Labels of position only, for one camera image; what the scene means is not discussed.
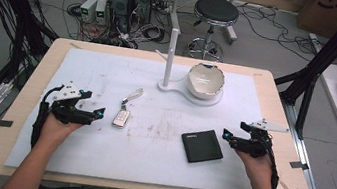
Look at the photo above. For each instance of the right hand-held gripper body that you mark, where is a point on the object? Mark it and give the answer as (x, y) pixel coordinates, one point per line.
(255, 143)

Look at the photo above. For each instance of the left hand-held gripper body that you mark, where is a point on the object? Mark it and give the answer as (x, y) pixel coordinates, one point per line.
(64, 111)

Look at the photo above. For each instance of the person's left hand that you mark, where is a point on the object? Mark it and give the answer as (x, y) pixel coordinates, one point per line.
(57, 131)

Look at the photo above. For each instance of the person's right hand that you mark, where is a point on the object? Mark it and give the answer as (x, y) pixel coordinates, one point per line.
(256, 170)

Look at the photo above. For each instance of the black wallet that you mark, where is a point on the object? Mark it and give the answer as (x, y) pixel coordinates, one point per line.
(202, 146)

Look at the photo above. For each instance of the white ceramic bowl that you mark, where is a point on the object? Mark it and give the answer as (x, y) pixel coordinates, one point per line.
(205, 79)

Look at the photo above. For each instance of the grey power supply unit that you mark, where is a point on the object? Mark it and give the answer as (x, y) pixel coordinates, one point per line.
(100, 11)
(87, 8)

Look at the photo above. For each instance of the white hook stand with base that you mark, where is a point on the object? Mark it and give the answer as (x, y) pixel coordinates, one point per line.
(170, 57)

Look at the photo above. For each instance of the white power strip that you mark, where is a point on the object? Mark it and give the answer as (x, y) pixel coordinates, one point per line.
(315, 43)

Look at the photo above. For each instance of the black round stool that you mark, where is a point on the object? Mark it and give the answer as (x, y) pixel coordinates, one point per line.
(216, 10)

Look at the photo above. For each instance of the black metal frame post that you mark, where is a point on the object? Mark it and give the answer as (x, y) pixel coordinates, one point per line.
(327, 54)

